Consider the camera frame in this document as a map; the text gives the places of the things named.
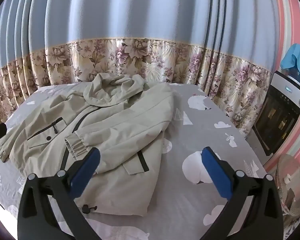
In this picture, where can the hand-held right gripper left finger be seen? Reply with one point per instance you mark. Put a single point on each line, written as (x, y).
(86, 172)

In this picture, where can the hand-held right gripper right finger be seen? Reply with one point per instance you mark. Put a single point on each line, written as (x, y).
(216, 175)

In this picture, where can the beige hooded jacket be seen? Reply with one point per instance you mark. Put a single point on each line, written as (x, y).
(130, 120)

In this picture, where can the grey printed bed sheet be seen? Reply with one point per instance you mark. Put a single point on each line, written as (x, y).
(197, 135)

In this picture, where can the beige electric fan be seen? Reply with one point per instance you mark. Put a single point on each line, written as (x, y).
(290, 185)

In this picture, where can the white black water dispenser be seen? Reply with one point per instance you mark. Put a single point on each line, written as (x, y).
(277, 120)

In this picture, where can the blue cloth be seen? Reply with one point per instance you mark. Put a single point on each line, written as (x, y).
(296, 60)

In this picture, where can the blue curtain with floral border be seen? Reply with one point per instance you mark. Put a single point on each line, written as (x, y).
(140, 17)

